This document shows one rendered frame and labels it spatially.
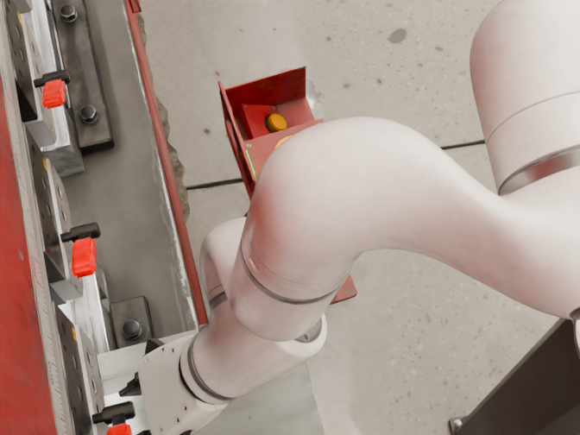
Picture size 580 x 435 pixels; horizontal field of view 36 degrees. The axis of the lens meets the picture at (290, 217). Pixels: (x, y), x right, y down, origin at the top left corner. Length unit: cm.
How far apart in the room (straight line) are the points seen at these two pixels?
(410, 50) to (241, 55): 48
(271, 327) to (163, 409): 32
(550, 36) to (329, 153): 15
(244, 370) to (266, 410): 26
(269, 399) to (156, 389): 18
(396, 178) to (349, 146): 4
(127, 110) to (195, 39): 114
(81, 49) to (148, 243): 36
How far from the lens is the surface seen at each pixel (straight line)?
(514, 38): 59
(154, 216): 140
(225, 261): 81
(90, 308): 126
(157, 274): 136
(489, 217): 53
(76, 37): 155
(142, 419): 117
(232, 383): 94
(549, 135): 55
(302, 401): 116
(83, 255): 92
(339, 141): 56
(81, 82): 150
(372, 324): 224
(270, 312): 71
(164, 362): 103
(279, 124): 162
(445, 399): 221
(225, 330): 91
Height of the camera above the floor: 214
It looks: 67 degrees down
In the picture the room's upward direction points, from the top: 2 degrees counter-clockwise
